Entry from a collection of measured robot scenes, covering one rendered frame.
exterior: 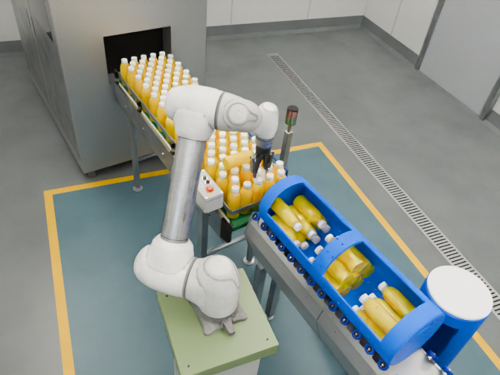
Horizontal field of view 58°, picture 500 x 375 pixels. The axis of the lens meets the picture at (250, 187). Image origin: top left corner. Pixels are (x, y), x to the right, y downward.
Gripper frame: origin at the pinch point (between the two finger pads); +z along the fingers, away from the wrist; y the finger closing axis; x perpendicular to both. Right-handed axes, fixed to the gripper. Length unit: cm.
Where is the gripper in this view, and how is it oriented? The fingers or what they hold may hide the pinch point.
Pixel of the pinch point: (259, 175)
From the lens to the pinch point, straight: 229.3
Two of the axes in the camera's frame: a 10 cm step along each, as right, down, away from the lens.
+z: -0.9, 7.4, 6.7
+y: 8.4, -3.1, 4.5
